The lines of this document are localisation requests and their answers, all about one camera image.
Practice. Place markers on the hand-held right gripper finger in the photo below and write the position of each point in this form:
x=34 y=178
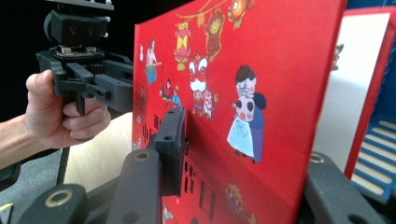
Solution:
x=172 y=155

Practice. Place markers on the red picture book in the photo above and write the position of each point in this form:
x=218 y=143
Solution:
x=280 y=62

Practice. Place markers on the blue plastic file rack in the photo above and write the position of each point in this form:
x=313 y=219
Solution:
x=376 y=174

